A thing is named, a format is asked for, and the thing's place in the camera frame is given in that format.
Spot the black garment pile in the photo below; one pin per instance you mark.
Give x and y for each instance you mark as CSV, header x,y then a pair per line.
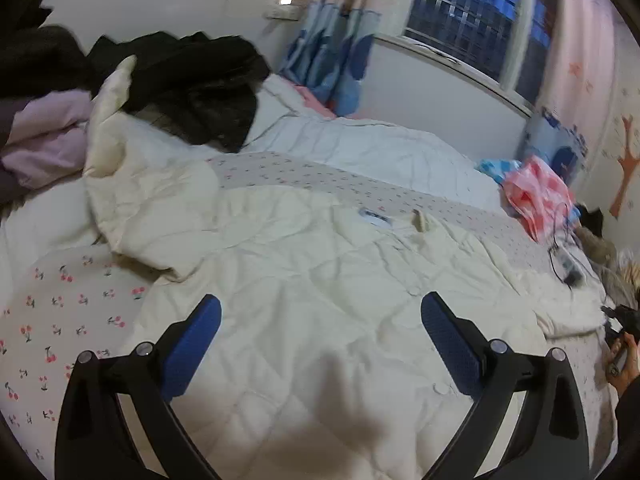
x,y
206,87

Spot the cream quilted jacket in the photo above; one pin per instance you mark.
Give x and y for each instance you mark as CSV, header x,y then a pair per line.
x,y
321,368

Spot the blue patterned curtain right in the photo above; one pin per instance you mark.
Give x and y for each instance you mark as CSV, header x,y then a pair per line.
x,y
576,88

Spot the pink plastic bag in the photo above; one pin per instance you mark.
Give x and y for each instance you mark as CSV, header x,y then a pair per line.
x,y
541,198

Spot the barred window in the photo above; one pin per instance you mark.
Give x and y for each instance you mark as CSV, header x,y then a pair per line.
x,y
477,33

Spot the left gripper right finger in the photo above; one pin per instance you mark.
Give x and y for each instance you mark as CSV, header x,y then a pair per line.
x,y
549,440

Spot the purple lilac garment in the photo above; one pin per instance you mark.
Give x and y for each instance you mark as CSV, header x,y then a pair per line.
x,y
43,140

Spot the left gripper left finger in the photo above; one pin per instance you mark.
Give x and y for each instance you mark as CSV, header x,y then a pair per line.
x,y
93,440

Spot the light blue plastic bag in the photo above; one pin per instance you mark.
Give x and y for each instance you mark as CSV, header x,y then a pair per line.
x,y
498,169

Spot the wall socket with light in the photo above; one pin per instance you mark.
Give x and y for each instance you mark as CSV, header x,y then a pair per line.
x,y
283,10

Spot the blue patterned curtain left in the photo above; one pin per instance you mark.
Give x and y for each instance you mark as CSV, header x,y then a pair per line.
x,y
331,52

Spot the brown tree wall sticker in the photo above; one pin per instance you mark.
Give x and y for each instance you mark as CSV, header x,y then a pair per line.
x,y
629,162

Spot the white striped duvet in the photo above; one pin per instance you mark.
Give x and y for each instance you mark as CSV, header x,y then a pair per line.
x,y
412,159

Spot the cherry print bed sheet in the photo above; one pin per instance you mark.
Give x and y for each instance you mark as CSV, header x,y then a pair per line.
x,y
88,297

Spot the brown garment at bedside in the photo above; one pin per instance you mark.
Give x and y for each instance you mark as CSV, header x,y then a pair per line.
x,y
590,233

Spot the person's right hand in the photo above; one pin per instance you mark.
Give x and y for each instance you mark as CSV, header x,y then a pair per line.
x,y
631,370

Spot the blue patterned curtain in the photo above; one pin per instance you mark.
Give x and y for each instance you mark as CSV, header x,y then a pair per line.
x,y
576,88
331,52

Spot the white power strip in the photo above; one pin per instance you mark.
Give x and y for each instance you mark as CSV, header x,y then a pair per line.
x,y
570,273

